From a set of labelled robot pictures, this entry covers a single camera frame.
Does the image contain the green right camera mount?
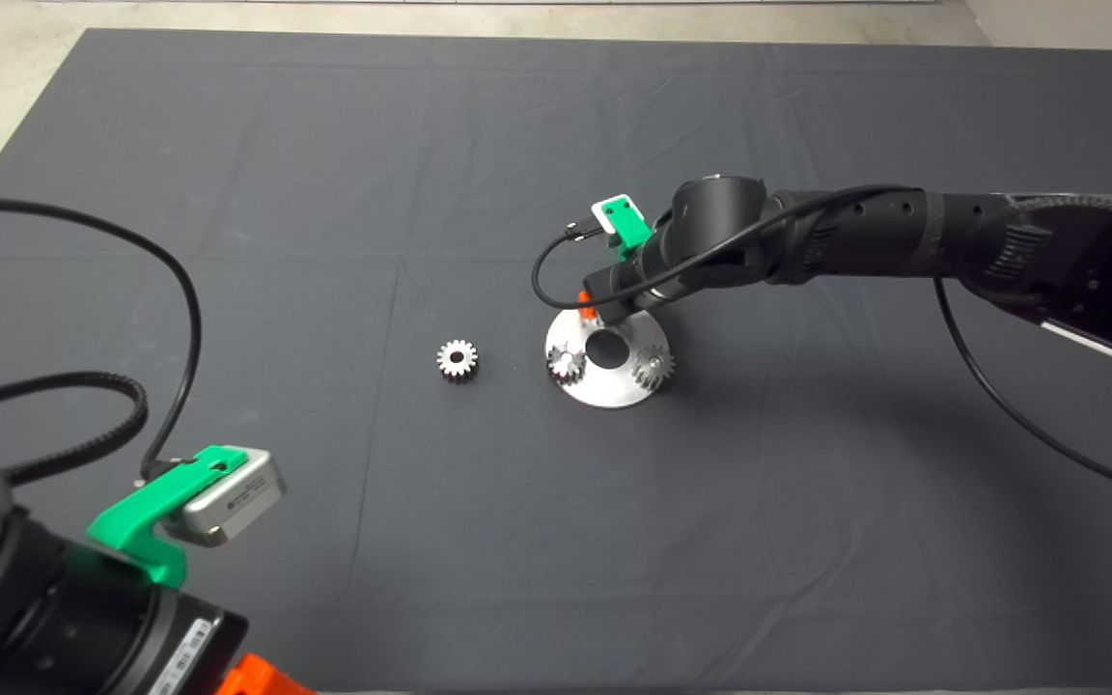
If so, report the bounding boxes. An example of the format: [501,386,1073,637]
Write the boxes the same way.
[604,198,653,264]

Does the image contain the dark grey table cloth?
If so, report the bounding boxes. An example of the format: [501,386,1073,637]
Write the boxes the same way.
[0,29,1112,694]

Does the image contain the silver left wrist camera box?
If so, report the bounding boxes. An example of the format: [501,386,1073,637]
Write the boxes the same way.
[162,449,287,549]

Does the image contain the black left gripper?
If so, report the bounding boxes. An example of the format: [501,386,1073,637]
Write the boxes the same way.
[83,584,318,695]

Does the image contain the green left camera mount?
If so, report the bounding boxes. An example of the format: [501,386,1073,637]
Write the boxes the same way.
[86,445,250,588]

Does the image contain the black right camera cable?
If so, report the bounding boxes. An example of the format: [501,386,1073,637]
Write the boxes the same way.
[531,183,1112,501]

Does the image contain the round metal plate with pins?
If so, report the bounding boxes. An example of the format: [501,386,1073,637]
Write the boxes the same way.
[544,307,673,410]

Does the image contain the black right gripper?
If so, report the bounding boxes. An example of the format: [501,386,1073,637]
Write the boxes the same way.
[577,241,692,324]

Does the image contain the small steel gear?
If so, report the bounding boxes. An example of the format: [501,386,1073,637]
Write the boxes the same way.
[547,343,587,384]
[436,339,480,382]
[632,346,677,392]

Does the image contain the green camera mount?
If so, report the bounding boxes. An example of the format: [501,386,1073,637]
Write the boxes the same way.
[604,198,653,264]
[86,445,250,588]

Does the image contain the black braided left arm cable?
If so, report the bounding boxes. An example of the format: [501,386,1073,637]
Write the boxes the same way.
[0,372,150,484]

